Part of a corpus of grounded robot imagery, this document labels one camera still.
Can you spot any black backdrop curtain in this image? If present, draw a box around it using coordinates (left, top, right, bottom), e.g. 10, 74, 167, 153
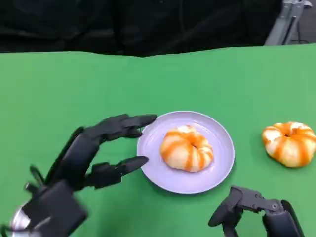
0, 0, 316, 58

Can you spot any orange and white bread roll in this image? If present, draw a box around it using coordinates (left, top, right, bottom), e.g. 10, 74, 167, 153
261, 121, 316, 168
159, 125, 214, 172

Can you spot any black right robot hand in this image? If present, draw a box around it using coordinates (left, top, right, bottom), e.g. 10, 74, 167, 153
208, 185, 306, 237

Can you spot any green table cloth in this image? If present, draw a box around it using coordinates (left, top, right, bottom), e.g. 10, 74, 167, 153
0, 44, 316, 237

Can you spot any lilac plate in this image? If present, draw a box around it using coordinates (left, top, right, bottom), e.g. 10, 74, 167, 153
136, 110, 235, 195

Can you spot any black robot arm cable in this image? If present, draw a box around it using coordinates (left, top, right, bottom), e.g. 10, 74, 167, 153
29, 164, 47, 186

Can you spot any grey metal stand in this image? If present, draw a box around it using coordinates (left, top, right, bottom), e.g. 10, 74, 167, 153
264, 0, 310, 46

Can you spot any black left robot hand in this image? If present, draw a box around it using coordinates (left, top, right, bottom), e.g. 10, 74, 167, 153
45, 114, 158, 191

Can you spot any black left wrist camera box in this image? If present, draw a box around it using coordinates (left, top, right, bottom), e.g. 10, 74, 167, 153
24, 179, 89, 235

